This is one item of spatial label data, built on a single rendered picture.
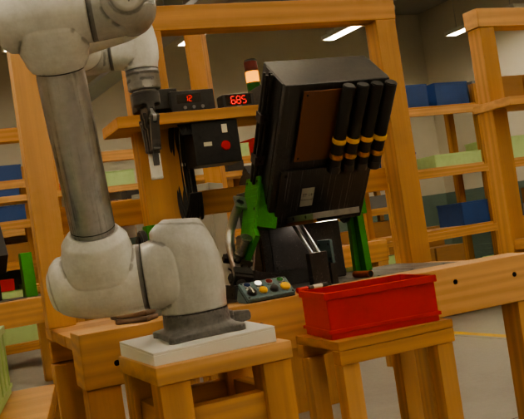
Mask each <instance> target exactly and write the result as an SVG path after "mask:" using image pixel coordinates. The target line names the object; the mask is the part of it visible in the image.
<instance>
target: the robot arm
mask: <svg viewBox="0 0 524 419"><path fill-rule="evenodd" d="M155 17H156V1H155V0H0V46H1V48H2V49H3V50H5V51H6V52H9V53H11V54H19V55H20V57H21V58H22V60H23V61H24V63H25V65H26V67H27V69H28V70H29V71H30V72H31V73H32V74H33V75H36V79H37V86H38V90H39V94H40V98H41V102H42V109H43V113H44V117H45V121H46V125H47V132H48V136H49V140H50V144H51V146H52V152H53V156H54V160H55V164H56V168H57V175H58V179H59V183H60V187H61V191H62V198H63V202H64V206H65V210H66V214H67V221H68V225H69V229H70V231H69V232H68V234H67V236H66V237H65V239H64V240H63V241H62V245H61V248H62V255H61V257H57V258H55V259H54V260H53V261H52V263H51V265H50V266H49V268H48V271H47V276H46V284H47V292H48V296H49V298H50V301H51V303H52V306H53V307H54V308H55V309H56V310H57V311H58V312H60V313H62V314H63V315H66V316H69V317H74V318H85V319H97V318H111V317H117V316H122V315H127V314H131V313H137V312H140V311H143V310H147V309H161V311H162V317H163V327H164V328H163V329H160V330H157V331H155V332H153V338H158V339H160V340H163V341H165V342H168V343H169V345H176V344H180V343H185V342H189V341H193V340H196V339H201V338H207V337H212V336H215V335H220V334H224V333H231V332H236V331H240V330H244V329H246V326H245V323H244V321H247V320H249V319H250V318H251V314H250V311H249V309H244V310H230V309H228V305H227V300H226V287H225V276H224V270H223V266H222V262H221V258H220V253H219V251H218V249H217V247H216V245H215V241H214V240H213V238H212V236H211V234H210V232H209V230H208V229H207V228H206V227H205V225H204V224H203V223H202V222H201V220H200V219H199V218H184V219H163V220H162V221H161V222H159V223H158V224H156V225H155V226H154V227H153V228H152V229H151V231H150V233H149V238H150V240H148V241H146V242H144V243H142V244H134V245H132V243H131V240H130V238H129V236H128V234H127V232H126V231H125V230H124V229H123V228H122V227H121V226H119V225H118V224H116V223H115V221H114V217H113V213H112V208H111V201H110V195H109V191H108V187H107V182H106V175H105V170H104V165H103V161H102V157H101V149H100V144H99V140H98V135H97V131H96V123H95V118H94V114H93V109H92V105H91V98H90V92H89V88H88V84H87V76H92V75H97V74H102V73H104V72H108V71H125V73H126V83H127V88H128V91H129V92H130V93H133V94H132V95H131V99H132V105H133V107H135V108H140V109H141V114H140V120H141V121H139V125H140V128H141V134H142V138H143V142H144V146H145V150H146V153H147V154H148V158H149V163H150V169H151V179H152V180H159V179H163V178H164V176H163V170H162V164H161V154H160V150H161V132H160V114H159V113H157V112H156V109H155V106H159V105H160V103H161V99H160V93H159V92H158V90H159V89H161V81H160V75H159V70H158V61H159V49H158V44H157V40H156V35H155V32H154V29H153V26H152V23H153V22H154V20H155Z"/></svg>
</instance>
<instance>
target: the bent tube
mask: <svg viewBox="0 0 524 419"><path fill-rule="evenodd" d="M233 200H234V203H235V205H234V207H233V209H232V211H231V214H230V217H229V220H228V224H227V228H226V234H225V247H226V252H227V255H228V258H229V261H230V267H231V270H232V273H233V276H235V272H234V270H233V268H234V266H235V267H240V264H236V263H235V262H234V259H235V258H236V257H235V256H234V252H235V228H236V225H237V222H238V219H239V217H240V213H241V211H242V209H245V210H247V204H246V201H245V197H241V196H235V195H234V196H233Z"/></svg>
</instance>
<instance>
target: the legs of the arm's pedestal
mask: <svg viewBox="0 0 524 419"><path fill-rule="evenodd" d="M252 369H253V372H252ZM253 375H254V377H253ZM123 376H124V382H125V388H126V399H127V405H128V411H129V417H130V419H299V411H298V405H297V399H296V394H295V388H294V377H293V372H292V366H291V360H290V358H286V359H283V360H279V361H275V362H268V363H264V364H260V365H256V366H252V367H245V368H241V369H237V370H234V371H229V372H222V373H218V379H215V380H210V381H207V382H200V383H196V384H192V385H191V384H190V380H188V381H184V382H177V383H173V384H169V385H165V386H161V387H158V386H155V385H152V384H150V383H148V382H144V381H142V380H140V379H138V378H135V377H132V376H129V375H127V374H125V373H123Z"/></svg>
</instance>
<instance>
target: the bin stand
mask: <svg viewBox="0 0 524 419"><path fill-rule="evenodd" d="M453 341H455V336H454V331H453V325H452V319H451V318H439V320H438V321H434V322H429V323H421V324H417V325H412V326H407V327H403V328H395V329H390V330H386V331H381V332H376V333H368V334H364V335H359V336H355V337H350V338H342V339H337V340H328V339H325V338H320V337H316V336H313V335H309V334H307V333H306V334H302V335H298V336H296V342H297V344H298V345H297V348H298V354H299V357H301V358H302V364H303V370H304V380H305V386H306V392H307V398H308V404H309V414H310V419H334V415H333V409H332V403H331V398H330V392H329V381H328V376H327V370H326V364H325V359H324V356H323V354H327V353H331V352H332V353H333V355H334V370H335V376H336V382H337V388H338V393H339V404H340V409H341V415H342V419H368V416H367V410H366V404H365V399H364V393H363V383H362V377H361V371H360V366H359V363H360V362H364V361H368V360H372V359H375V358H380V357H386V356H390V355H392V360H393V370H394V376H395V382H396V388H397V393H398V404H399V409H400V415H401V419H424V415H423V404H422V398H421V393H420V387H419V381H418V371H417V366H416V360H415V354H414V350H417V349H420V348H428V354H429V359H430V365H431V370H432V376H433V386H434V392H435V397H436V403H437V414H438V419H464V415H463V409H462V399H461V393H460V387H459V382H458V376H457V366H456V361H455V355H454V349H453V344H452V342H453Z"/></svg>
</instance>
